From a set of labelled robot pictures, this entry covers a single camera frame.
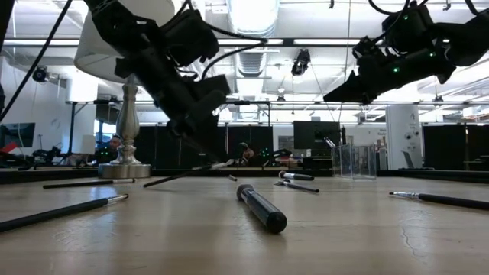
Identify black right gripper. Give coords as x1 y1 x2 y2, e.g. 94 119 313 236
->
324 37 458 105

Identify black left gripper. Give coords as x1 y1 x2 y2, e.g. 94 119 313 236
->
114 37 232 163

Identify thin black makeup brush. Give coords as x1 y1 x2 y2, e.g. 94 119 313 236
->
323 136 360 176
0 193 130 234
388 191 489 212
143 162 235 189
42 177 136 190

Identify large powder makeup brush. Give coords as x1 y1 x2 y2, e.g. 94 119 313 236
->
278 170 316 182

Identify thick-handled black makeup brush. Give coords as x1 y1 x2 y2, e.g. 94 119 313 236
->
235 183 288 235

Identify black monitor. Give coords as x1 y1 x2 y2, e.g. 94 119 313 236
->
293 120 342 150

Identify black room divider panels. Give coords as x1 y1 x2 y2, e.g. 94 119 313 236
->
133 125 274 170
423 124 489 171

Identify white square pillar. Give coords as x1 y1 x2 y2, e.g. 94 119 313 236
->
384 105 424 170

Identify clear acrylic organizer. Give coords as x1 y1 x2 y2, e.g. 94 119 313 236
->
331 144 377 180

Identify white shade silver lamp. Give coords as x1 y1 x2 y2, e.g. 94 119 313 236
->
73 0 177 180

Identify white sign board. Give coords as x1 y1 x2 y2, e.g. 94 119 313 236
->
80 134 96 155

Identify black overhead camera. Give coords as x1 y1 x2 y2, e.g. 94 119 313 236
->
290 48 312 76

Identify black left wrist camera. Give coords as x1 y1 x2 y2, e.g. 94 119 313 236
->
160 8 222 69

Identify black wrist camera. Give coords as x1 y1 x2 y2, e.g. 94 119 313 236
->
160 8 222 69
381 2 436 53

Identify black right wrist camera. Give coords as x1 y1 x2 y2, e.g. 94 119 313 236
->
381 2 436 53

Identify black aluminium table frame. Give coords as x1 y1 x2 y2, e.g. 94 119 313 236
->
0 167 489 185

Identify black security camera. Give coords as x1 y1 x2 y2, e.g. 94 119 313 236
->
31 65 50 83

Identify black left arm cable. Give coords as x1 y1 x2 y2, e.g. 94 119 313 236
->
0 0 74 120

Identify dark wall screen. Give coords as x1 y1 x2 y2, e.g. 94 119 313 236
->
0 122 36 149

